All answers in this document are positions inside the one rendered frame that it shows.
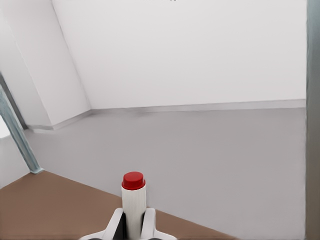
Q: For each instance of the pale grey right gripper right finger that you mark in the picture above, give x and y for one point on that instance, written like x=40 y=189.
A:
x=149 y=224

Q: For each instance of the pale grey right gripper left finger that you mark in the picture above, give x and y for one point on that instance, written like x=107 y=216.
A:
x=113 y=225

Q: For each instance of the white bottle with red cap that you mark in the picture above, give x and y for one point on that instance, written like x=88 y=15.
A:
x=134 y=200

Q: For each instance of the silver frame post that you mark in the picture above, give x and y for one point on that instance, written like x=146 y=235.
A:
x=17 y=130
x=313 y=120

